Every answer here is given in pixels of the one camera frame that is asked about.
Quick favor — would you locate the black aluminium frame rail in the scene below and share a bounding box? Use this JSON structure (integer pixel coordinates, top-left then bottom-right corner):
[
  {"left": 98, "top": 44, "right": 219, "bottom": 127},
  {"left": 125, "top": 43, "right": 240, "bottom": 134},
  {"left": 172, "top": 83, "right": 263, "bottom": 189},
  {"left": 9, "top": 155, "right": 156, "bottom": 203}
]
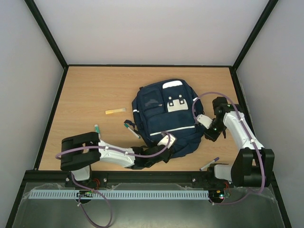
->
[{"left": 21, "top": 170, "right": 228, "bottom": 189}]

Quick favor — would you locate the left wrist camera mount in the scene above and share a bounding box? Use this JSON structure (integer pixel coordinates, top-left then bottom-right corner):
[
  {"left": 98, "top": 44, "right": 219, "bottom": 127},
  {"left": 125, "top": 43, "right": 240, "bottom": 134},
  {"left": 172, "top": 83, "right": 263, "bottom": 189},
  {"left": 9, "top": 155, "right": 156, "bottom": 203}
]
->
[{"left": 157, "top": 134, "right": 176, "bottom": 148}]

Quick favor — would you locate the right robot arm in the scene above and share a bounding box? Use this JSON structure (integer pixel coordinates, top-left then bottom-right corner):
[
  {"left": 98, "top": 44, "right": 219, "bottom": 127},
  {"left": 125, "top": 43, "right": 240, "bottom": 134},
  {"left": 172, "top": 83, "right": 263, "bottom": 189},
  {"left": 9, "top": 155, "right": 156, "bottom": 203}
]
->
[{"left": 203, "top": 97, "right": 275, "bottom": 187}]

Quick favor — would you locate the green whiteboard marker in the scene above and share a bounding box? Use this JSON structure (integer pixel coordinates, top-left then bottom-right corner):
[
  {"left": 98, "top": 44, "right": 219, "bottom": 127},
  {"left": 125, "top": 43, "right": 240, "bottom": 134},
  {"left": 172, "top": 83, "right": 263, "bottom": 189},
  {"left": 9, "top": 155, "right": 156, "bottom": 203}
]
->
[{"left": 95, "top": 124, "right": 101, "bottom": 137}]

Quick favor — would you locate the green capped white pen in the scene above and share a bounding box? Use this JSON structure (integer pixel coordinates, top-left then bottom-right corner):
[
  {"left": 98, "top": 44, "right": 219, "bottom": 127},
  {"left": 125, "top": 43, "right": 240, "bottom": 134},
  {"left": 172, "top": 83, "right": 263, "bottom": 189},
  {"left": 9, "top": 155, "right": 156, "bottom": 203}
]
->
[{"left": 124, "top": 123, "right": 141, "bottom": 139}]

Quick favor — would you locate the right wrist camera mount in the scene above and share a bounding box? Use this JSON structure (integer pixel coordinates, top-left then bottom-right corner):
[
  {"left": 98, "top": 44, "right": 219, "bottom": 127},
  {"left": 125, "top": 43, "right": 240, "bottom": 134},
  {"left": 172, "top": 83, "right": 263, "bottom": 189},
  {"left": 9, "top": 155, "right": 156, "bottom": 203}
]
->
[{"left": 196, "top": 114, "right": 212, "bottom": 129}]

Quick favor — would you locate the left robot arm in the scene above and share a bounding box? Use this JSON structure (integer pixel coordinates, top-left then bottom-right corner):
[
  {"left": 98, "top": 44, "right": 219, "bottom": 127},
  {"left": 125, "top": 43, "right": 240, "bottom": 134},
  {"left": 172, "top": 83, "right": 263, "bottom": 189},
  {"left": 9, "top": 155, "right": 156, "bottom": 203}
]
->
[{"left": 56, "top": 132, "right": 176, "bottom": 182}]

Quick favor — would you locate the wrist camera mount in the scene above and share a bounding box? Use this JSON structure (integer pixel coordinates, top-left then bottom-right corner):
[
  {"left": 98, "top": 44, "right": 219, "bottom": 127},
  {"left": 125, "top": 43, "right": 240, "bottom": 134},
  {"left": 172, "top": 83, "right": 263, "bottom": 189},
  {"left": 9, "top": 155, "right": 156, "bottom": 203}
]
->
[
  {"left": 157, "top": 134, "right": 176, "bottom": 148},
  {"left": 196, "top": 114, "right": 212, "bottom": 129}
]

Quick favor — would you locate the navy blue backpack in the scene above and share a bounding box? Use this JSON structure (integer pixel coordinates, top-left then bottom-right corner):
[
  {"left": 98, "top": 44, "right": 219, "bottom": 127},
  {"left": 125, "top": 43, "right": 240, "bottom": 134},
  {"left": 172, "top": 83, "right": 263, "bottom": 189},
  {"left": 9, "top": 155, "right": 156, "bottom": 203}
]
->
[{"left": 125, "top": 79, "right": 205, "bottom": 158}]

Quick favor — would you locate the grey slotted cable duct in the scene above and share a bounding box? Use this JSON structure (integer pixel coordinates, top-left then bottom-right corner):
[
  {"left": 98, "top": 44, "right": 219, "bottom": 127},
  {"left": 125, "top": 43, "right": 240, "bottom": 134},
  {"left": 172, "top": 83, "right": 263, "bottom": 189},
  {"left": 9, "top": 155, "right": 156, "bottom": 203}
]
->
[{"left": 28, "top": 190, "right": 209, "bottom": 200}]

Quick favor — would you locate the purple capped white pen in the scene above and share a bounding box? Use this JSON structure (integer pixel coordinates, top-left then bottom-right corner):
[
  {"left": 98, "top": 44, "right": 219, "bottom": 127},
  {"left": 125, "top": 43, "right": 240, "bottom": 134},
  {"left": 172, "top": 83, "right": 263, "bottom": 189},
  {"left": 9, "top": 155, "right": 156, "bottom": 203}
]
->
[{"left": 199, "top": 157, "right": 219, "bottom": 171}]

